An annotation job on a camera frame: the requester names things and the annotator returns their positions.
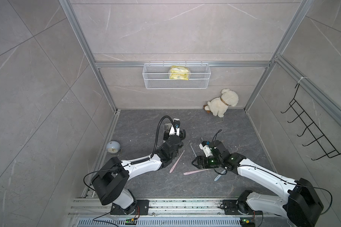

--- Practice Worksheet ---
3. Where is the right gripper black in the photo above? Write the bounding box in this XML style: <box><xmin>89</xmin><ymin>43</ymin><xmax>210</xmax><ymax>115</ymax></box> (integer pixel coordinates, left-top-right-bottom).
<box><xmin>190</xmin><ymin>155</ymin><xmax>222</xmax><ymax>169</ymax></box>

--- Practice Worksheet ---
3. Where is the pink toothbrush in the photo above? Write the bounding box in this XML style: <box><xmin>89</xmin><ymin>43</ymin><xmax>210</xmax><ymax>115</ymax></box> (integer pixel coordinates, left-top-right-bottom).
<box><xmin>169</xmin><ymin>150</ymin><xmax>185</xmax><ymax>173</ymax></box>
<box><xmin>183</xmin><ymin>169</ymin><xmax>211</xmax><ymax>176</ymax></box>

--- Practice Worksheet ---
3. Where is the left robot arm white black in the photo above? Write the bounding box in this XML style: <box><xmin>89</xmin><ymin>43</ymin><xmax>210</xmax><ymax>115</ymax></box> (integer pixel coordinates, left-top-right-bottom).
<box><xmin>91</xmin><ymin>118</ymin><xmax>186</xmax><ymax>213</ymax></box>

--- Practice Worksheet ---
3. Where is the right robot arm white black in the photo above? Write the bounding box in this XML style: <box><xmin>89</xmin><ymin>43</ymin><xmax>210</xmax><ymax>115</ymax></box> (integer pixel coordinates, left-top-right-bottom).
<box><xmin>192</xmin><ymin>140</ymin><xmax>324</xmax><ymax>227</ymax></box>

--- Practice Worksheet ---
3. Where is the pale blue toothbrush lower right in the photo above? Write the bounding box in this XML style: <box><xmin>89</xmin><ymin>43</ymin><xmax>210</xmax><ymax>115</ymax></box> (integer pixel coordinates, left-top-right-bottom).
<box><xmin>214</xmin><ymin>170</ymin><xmax>227</xmax><ymax>182</ymax></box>

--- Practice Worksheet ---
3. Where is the white plush dog toy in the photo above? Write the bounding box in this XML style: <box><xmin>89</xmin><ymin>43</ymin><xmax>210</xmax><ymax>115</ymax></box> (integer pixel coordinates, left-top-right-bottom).
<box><xmin>204</xmin><ymin>89</ymin><xmax>239</xmax><ymax>118</ymax></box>

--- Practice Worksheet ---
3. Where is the yellow wipes packet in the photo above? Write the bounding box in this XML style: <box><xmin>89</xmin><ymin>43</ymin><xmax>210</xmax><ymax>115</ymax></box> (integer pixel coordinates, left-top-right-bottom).
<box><xmin>169</xmin><ymin>66</ymin><xmax>190</xmax><ymax>80</ymax></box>

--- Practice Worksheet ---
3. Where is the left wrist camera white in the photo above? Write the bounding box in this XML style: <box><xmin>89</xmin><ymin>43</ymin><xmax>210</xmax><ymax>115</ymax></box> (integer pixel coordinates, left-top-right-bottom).
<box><xmin>173</xmin><ymin>118</ymin><xmax>181</xmax><ymax>128</ymax></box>

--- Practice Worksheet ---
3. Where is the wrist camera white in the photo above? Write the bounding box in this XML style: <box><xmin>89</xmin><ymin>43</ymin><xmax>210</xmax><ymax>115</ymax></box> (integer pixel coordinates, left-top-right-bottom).
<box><xmin>199</xmin><ymin>141</ymin><xmax>213</xmax><ymax>157</ymax></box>
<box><xmin>173</xmin><ymin>118</ymin><xmax>181</xmax><ymax>128</ymax></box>

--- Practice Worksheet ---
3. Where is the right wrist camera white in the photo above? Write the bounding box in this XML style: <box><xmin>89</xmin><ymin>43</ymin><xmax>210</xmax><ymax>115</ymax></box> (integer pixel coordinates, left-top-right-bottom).
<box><xmin>199</xmin><ymin>141</ymin><xmax>213</xmax><ymax>157</ymax></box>

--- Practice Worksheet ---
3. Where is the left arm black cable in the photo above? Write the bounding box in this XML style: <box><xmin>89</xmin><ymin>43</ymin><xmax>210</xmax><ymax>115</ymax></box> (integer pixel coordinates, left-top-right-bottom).
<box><xmin>150</xmin><ymin>115</ymin><xmax>177</xmax><ymax>158</ymax></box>

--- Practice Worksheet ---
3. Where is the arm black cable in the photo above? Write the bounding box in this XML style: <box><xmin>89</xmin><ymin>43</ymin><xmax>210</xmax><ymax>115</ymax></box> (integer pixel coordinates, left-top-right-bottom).
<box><xmin>150</xmin><ymin>115</ymin><xmax>177</xmax><ymax>158</ymax></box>
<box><xmin>211</xmin><ymin>129</ymin><xmax>333</xmax><ymax>216</ymax></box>

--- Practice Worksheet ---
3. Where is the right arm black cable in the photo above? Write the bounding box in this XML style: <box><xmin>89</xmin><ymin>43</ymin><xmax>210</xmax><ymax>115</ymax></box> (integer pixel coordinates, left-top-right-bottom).
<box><xmin>211</xmin><ymin>129</ymin><xmax>333</xmax><ymax>216</ymax></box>

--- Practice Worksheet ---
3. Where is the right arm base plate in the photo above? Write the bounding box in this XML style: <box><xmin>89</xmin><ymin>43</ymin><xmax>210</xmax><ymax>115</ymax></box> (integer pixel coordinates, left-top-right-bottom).
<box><xmin>220</xmin><ymin>200</ymin><xmax>263</xmax><ymax>215</ymax></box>

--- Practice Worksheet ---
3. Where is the white wire mesh basket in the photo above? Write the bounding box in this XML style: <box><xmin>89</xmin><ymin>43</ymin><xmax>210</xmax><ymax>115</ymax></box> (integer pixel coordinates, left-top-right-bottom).
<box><xmin>143</xmin><ymin>63</ymin><xmax>211</xmax><ymax>89</ymax></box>

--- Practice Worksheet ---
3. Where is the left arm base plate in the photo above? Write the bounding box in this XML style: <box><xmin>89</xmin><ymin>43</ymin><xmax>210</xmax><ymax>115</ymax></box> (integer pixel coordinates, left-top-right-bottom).
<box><xmin>110</xmin><ymin>200</ymin><xmax>150</xmax><ymax>216</ymax></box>

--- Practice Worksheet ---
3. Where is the black wire hook rack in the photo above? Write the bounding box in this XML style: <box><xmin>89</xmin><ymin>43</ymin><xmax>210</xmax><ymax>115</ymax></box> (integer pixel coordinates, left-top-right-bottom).
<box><xmin>280</xmin><ymin>83</ymin><xmax>341</xmax><ymax>161</ymax></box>

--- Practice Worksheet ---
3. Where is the aluminium mounting rail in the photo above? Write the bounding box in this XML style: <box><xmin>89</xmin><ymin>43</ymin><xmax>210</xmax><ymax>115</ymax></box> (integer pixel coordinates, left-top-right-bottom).
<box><xmin>68</xmin><ymin>198</ymin><xmax>305</xmax><ymax>218</ymax></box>

